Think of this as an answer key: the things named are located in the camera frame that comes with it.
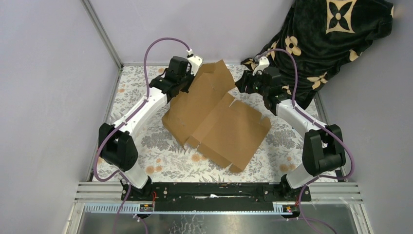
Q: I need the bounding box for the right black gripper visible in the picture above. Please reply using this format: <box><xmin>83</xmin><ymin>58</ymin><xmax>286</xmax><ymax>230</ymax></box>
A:
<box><xmin>234</xmin><ymin>69</ymin><xmax>268</xmax><ymax>97</ymax></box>

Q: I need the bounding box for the brown cardboard box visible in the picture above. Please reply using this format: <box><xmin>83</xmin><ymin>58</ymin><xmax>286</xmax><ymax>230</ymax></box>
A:
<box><xmin>162</xmin><ymin>60</ymin><xmax>271</xmax><ymax>173</ymax></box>

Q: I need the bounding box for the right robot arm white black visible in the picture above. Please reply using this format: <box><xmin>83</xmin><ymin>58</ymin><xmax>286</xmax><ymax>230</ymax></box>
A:
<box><xmin>235</xmin><ymin>68</ymin><xmax>346</xmax><ymax>201</ymax></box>

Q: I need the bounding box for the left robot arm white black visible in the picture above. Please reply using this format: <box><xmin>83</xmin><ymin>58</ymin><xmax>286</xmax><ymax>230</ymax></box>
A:
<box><xmin>98</xmin><ymin>55</ymin><xmax>203</xmax><ymax>200</ymax></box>

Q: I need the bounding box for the black floral blanket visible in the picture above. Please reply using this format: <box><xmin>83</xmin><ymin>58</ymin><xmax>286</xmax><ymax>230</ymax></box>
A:
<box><xmin>261</xmin><ymin>0</ymin><xmax>394</xmax><ymax>109</ymax></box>

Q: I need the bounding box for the floral patterned table mat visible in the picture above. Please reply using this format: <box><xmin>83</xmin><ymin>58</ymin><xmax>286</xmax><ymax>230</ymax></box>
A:
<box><xmin>92</xmin><ymin>64</ymin><xmax>339</xmax><ymax>183</ymax></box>

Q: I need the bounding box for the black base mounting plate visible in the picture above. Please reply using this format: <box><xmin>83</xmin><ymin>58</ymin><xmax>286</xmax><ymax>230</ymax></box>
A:
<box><xmin>120</xmin><ymin>181</ymin><xmax>312</xmax><ymax>212</ymax></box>

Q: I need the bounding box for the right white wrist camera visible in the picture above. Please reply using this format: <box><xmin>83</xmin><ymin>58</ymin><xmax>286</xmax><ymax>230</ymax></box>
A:
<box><xmin>252</xmin><ymin>56</ymin><xmax>270</xmax><ymax>76</ymax></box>

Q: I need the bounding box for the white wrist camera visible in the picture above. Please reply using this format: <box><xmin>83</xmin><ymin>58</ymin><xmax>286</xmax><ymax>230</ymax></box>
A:
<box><xmin>187</xmin><ymin>49</ymin><xmax>203</xmax><ymax>76</ymax></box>
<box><xmin>252</xmin><ymin>56</ymin><xmax>270</xmax><ymax>76</ymax></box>

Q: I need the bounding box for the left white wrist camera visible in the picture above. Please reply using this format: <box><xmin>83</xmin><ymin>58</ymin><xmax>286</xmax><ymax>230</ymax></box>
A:
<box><xmin>187</xmin><ymin>49</ymin><xmax>203</xmax><ymax>76</ymax></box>

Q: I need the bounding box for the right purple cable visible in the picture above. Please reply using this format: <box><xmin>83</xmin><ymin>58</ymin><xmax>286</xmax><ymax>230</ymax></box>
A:
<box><xmin>255</xmin><ymin>48</ymin><xmax>356</xmax><ymax>234</ymax></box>

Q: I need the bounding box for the purple cable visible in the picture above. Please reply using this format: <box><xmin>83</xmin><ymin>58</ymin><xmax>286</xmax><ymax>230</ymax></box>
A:
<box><xmin>255</xmin><ymin>48</ymin><xmax>356</xmax><ymax>234</ymax></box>
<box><xmin>93</xmin><ymin>37</ymin><xmax>191</xmax><ymax>234</ymax></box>

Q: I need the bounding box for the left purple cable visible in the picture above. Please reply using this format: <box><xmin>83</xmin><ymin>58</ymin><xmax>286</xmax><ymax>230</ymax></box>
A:
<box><xmin>93</xmin><ymin>37</ymin><xmax>191</xmax><ymax>234</ymax></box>

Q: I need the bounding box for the aluminium frame rail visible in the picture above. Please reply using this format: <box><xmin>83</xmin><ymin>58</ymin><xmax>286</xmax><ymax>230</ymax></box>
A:
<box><xmin>75</xmin><ymin>182</ymin><xmax>363</xmax><ymax>204</ymax></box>

